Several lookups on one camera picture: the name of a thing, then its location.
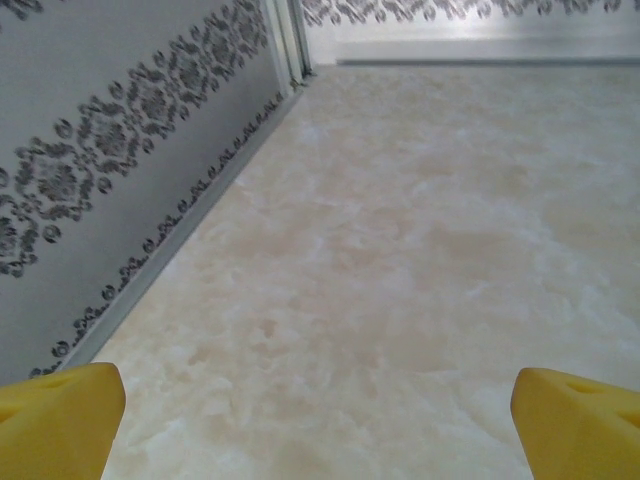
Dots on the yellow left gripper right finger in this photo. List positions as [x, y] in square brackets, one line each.
[580, 430]

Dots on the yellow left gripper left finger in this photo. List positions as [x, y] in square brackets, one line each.
[55, 425]

